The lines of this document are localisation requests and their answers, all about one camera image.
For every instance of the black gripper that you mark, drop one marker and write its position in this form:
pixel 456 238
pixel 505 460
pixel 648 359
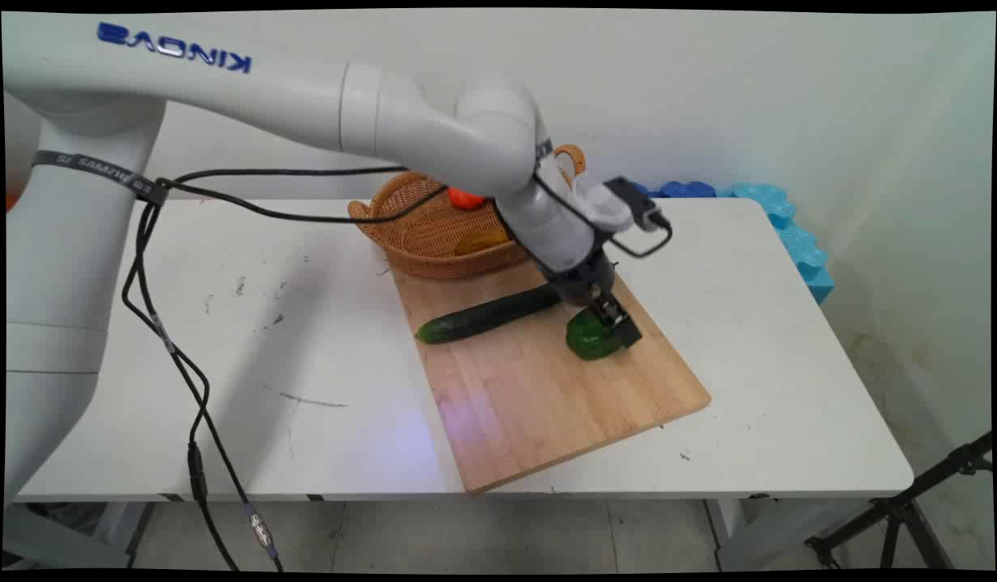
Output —
pixel 579 284

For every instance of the green bell pepper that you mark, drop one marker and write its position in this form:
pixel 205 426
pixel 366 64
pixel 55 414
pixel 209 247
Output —
pixel 589 343

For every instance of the yellow toy fruit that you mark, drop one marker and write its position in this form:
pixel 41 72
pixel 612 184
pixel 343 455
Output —
pixel 481 242

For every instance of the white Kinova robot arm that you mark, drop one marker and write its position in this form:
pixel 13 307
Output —
pixel 224 89

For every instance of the wooden cutting board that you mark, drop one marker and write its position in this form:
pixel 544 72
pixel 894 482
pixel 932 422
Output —
pixel 531 404

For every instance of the dark green cucumber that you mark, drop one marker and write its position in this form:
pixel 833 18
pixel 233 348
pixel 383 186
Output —
pixel 482 317

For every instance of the orange toy fruit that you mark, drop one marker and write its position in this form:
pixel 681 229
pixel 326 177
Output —
pixel 464 199

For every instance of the woven wicker basket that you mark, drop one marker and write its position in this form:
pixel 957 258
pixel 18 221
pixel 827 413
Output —
pixel 434 242

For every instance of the light blue foam mat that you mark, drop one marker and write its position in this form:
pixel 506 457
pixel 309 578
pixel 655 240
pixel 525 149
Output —
pixel 797 242

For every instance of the white table leg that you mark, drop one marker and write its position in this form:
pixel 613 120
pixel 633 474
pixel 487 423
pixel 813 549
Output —
pixel 54 537
pixel 749 533

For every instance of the black tripod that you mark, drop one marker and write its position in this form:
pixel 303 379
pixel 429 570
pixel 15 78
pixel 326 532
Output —
pixel 894 509

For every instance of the orange object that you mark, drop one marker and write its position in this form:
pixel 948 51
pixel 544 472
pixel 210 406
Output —
pixel 12 200

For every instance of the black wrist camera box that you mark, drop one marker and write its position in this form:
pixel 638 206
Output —
pixel 636 202

